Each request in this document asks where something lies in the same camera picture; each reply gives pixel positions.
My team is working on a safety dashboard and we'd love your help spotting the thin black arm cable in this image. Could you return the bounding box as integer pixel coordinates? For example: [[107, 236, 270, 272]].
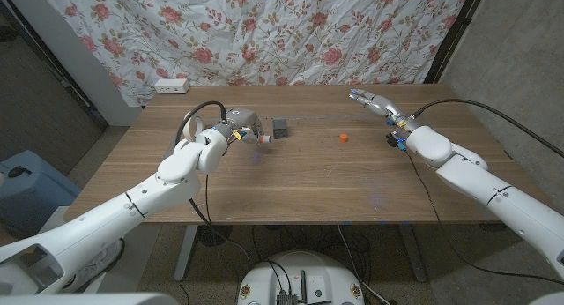
[[204, 175, 213, 223], [404, 150, 564, 285]]

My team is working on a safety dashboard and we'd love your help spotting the black floor cable tangle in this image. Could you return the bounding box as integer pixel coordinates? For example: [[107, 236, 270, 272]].
[[250, 225, 371, 297]]

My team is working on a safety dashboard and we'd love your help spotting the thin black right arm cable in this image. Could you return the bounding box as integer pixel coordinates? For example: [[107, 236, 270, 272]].
[[404, 150, 564, 285]]

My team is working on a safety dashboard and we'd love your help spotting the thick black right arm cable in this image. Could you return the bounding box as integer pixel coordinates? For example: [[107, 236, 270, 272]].
[[412, 98, 564, 159]]

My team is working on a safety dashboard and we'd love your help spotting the white table leg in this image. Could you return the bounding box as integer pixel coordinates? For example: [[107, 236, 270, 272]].
[[398, 224, 427, 283], [174, 224, 199, 282]]

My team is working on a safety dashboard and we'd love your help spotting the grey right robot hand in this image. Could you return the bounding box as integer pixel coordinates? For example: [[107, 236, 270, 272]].
[[349, 87, 419, 132]]

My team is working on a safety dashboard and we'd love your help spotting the white floor cable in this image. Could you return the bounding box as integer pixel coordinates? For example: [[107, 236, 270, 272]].
[[337, 225, 391, 305]]

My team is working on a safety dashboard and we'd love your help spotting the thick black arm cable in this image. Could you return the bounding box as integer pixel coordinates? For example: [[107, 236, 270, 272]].
[[174, 100, 252, 271], [412, 98, 564, 159]]

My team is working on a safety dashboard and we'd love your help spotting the black backdrop stand pole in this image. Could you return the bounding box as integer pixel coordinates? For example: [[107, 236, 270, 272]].
[[423, 0, 488, 85]]

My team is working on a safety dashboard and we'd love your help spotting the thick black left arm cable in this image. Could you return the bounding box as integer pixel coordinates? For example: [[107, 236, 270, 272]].
[[174, 100, 252, 271]]

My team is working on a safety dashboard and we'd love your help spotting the dark grey block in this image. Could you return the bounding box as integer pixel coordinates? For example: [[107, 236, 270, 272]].
[[271, 117, 289, 140]]

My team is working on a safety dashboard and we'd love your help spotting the floral backdrop cloth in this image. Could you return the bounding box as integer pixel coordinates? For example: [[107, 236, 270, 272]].
[[37, 0, 472, 108]]

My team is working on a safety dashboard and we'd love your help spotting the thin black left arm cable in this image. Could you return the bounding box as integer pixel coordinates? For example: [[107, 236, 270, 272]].
[[204, 175, 213, 223]]

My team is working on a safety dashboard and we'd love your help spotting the white power strip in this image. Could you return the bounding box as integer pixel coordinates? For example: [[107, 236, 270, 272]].
[[153, 78, 191, 95]]

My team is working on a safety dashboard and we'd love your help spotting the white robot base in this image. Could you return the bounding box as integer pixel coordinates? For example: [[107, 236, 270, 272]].
[[237, 250, 366, 305]]

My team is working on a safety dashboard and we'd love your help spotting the masking tape roll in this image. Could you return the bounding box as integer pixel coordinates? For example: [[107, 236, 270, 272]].
[[182, 110, 204, 143]]

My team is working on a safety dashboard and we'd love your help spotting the blue plastic bin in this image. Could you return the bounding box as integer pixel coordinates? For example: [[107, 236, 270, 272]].
[[0, 149, 83, 238]]

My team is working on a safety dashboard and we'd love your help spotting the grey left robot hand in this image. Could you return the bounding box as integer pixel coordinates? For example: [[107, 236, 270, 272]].
[[216, 108, 266, 145]]

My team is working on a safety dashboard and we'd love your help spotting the black round grille disc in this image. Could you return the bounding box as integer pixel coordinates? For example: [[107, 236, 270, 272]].
[[196, 225, 233, 247]]

